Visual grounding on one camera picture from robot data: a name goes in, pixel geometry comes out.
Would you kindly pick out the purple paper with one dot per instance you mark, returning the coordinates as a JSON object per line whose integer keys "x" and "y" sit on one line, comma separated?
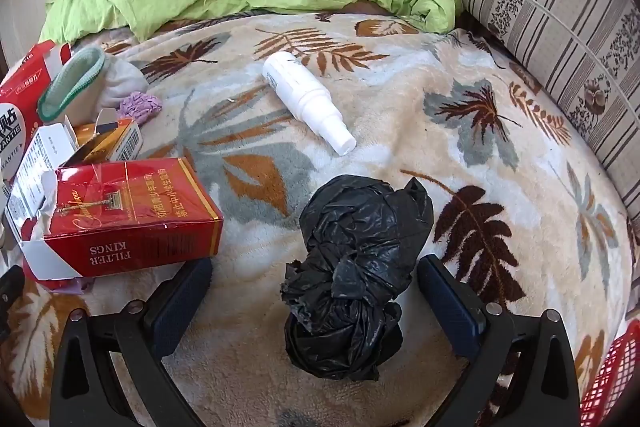
{"x": 140, "y": 107}

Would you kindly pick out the red white box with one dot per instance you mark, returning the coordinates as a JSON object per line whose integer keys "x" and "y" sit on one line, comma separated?
{"x": 20, "y": 107}

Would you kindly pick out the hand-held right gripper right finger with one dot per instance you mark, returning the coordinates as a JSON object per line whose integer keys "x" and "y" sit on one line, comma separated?
{"x": 450, "y": 302}

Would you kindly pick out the white spray bottle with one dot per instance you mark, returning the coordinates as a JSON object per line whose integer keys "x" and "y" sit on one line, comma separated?
{"x": 300, "y": 89}

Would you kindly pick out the red cigarette carton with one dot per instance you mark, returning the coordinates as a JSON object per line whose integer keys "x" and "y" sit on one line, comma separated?
{"x": 135, "y": 217}

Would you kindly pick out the white sock with green cuff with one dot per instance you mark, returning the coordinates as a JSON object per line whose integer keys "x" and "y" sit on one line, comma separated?
{"x": 75, "y": 77}

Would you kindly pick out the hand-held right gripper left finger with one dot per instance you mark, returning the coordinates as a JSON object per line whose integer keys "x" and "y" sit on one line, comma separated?
{"x": 180, "y": 302}

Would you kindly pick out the leaf print blanket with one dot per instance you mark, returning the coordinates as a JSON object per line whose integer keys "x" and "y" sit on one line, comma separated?
{"x": 400, "y": 132}

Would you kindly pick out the striped floral cushion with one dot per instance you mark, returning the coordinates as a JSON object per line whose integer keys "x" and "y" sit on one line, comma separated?
{"x": 550, "y": 7}

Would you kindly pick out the black plastic bag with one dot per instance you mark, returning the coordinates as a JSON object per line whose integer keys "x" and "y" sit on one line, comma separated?
{"x": 360, "y": 247}

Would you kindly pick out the white printed box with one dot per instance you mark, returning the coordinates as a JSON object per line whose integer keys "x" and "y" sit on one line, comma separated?
{"x": 35, "y": 167}

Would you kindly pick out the red plastic basket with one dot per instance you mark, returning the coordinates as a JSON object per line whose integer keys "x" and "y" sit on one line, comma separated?
{"x": 615, "y": 372}

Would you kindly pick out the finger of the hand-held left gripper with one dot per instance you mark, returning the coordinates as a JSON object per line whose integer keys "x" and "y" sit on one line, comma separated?
{"x": 11, "y": 289}

